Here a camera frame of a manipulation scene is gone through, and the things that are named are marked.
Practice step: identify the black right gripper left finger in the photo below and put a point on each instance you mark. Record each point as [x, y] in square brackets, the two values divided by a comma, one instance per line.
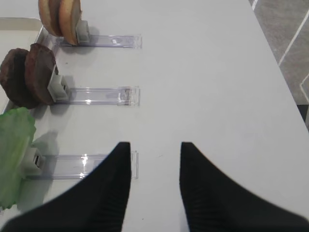
[96, 204]

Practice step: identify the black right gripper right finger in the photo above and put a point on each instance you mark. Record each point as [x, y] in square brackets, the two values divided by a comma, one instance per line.
[214, 202]

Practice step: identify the brown meat patty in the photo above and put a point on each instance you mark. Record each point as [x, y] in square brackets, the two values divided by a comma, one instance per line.
[12, 79]
[39, 65]

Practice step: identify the green lettuce leaf in holder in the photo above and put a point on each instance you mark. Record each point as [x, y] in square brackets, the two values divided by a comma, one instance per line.
[17, 128]

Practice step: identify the front bread slice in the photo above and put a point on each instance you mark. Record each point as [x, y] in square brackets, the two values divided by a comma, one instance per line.
[69, 16]

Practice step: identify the bread slice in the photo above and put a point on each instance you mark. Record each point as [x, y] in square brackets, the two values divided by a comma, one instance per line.
[69, 16]
[49, 15]

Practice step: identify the rear bread slice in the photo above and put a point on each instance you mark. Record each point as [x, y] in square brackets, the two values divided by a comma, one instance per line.
[49, 15]

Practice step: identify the white serving tray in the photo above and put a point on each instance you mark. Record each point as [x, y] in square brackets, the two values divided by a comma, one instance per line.
[19, 33]

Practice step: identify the clear lettuce holder rail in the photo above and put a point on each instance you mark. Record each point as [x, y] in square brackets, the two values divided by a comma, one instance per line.
[55, 167]

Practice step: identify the clear patty holder rail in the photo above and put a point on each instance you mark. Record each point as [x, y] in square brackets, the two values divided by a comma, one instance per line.
[62, 93]

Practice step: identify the clear bread holder rail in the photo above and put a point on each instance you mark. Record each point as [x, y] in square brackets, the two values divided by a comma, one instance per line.
[85, 39]

